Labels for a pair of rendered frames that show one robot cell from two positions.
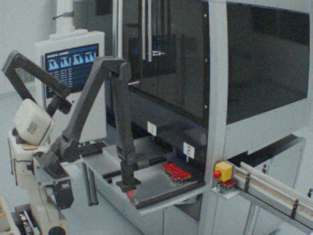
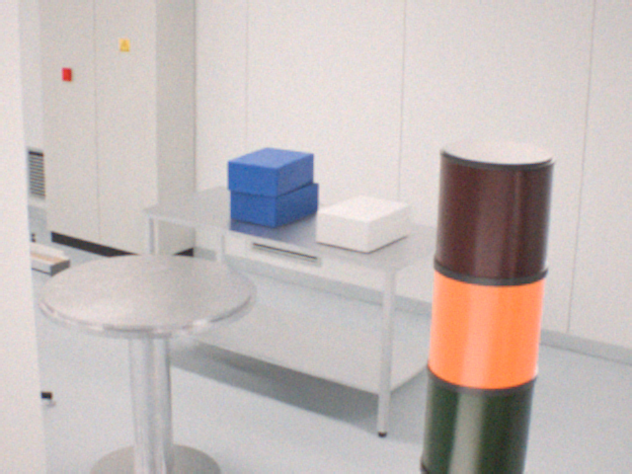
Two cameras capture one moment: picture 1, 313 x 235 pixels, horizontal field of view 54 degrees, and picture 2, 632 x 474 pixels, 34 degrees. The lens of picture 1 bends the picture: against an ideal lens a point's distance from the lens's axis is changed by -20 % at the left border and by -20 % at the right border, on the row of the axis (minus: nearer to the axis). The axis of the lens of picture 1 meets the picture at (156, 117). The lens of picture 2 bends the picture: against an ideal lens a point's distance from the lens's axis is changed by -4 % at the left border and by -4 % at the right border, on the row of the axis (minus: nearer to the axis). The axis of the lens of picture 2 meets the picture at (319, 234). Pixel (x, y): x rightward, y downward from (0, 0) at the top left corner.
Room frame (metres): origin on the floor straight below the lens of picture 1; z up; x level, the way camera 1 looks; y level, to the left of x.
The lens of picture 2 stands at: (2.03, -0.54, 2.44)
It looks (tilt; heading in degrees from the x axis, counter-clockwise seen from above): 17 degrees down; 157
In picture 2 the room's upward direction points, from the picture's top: 1 degrees clockwise
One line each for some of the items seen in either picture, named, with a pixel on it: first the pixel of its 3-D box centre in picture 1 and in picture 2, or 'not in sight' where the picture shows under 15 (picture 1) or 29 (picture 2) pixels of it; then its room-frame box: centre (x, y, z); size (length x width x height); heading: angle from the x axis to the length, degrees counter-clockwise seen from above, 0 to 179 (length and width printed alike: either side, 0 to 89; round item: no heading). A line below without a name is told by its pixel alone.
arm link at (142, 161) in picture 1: (133, 158); not in sight; (1.43, 0.10, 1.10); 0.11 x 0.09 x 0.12; 125
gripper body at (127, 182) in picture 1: (128, 179); not in sight; (1.41, 0.13, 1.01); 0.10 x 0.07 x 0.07; 123
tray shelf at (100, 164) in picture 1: (144, 171); not in sight; (1.74, 0.07, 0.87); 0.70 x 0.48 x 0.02; 33
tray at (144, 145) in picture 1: (138, 152); not in sight; (1.92, 0.10, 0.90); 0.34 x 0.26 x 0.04; 123
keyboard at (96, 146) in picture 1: (80, 151); not in sight; (2.07, 0.49, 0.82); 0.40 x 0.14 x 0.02; 121
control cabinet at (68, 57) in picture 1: (68, 87); not in sight; (2.28, 0.59, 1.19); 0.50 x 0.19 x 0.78; 121
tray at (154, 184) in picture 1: (154, 182); not in sight; (1.57, 0.01, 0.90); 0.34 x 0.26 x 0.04; 123
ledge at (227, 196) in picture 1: (228, 190); not in sight; (1.50, -0.36, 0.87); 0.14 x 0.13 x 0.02; 123
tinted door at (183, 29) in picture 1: (182, 52); not in sight; (1.76, -0.13, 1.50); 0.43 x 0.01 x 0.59; 33
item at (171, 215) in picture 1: (171, 162); not in sight; (2.66, -0.12, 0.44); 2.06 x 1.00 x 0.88; 33
